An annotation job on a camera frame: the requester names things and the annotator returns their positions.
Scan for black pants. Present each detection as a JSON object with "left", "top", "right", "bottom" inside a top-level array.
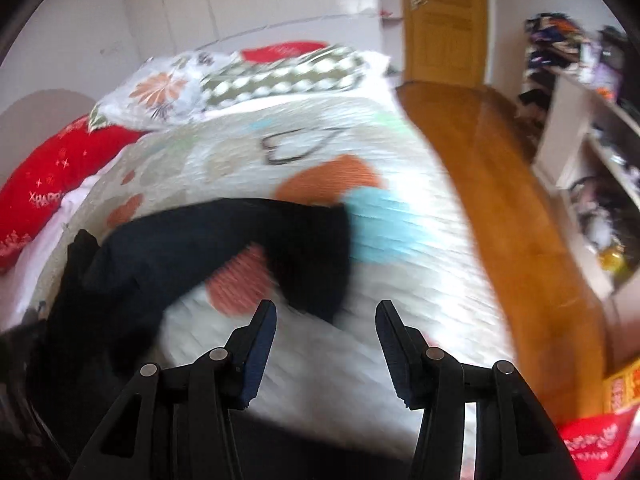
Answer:
[{"left": 26, "top": 198, "right": 352, "bottom": 455}]

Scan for red paper bag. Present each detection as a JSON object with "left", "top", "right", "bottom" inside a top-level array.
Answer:
[{"left": 559, "top": 406, "right": 639, "bottom": 479}]

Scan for yellow box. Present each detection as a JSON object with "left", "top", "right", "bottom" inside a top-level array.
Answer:
[{"left": 603, "top": 360, "right": 640, "bottom": 413}]

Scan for heart patterned quilt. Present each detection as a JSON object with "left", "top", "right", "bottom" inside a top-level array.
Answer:
[{"left": 32, "top": 94, "right": 515, "bottom": 457}]

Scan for white bed sheet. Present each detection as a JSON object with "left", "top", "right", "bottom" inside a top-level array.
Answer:
[{"left": 1, "top": 174, "right": 99, "bottom": 332}]

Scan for long red pillow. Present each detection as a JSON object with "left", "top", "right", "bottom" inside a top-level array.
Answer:
[{"left": 1, "top": 116, "right": 142, "bottom": 272}]

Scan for white shelf cabinet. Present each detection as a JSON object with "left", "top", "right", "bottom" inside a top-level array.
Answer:
[{"left": 533, "top": 68, "right": 639, "bottom": 364}]

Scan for white floral pillow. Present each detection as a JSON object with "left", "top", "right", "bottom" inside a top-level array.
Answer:
[{"left": 88, "top": 50, "right": 239, "bottom": 132}]

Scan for rounded beige headboard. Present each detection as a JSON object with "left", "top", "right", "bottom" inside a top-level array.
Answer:
[{"left": 0, "top": 89, "right": 96, "bottom": 184}]

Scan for green white bolster pillow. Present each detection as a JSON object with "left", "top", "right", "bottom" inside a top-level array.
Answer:
[{"left": 201, "top": 44, "right": 368, "bottom": 110}]

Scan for pile of clothes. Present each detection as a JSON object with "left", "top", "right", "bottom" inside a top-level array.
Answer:
[{"left": 516, "top": 13, "right": 591, "bottom": 129}]

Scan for wooden door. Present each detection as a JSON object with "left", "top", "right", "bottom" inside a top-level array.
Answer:
[{"left": 402, "top": 0, "right": 488, "bottom": 88}]

